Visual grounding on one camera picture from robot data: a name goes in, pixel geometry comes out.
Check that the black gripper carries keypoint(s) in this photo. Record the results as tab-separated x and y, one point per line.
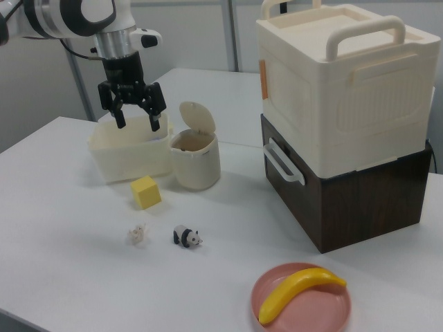
123	74

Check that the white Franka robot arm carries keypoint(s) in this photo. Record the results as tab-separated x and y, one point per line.
69	17

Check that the cream trash can with lid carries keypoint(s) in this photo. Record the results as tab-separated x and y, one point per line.
195	155

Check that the cream rectangular plastic bin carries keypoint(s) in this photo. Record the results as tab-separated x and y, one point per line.
129	152

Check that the yellow foam cube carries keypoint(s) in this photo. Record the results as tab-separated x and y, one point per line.
146	192

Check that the small panda figurine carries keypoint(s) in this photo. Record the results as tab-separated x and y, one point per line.
187	236

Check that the cream plastic storage box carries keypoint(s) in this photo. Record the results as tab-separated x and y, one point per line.
342	86

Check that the dark wood-grain storage box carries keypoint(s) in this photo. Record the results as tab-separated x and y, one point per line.
346	204

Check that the yellow toy banana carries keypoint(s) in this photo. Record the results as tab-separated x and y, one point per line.
297	288

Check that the pink round plate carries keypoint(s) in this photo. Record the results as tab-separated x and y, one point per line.
304	301

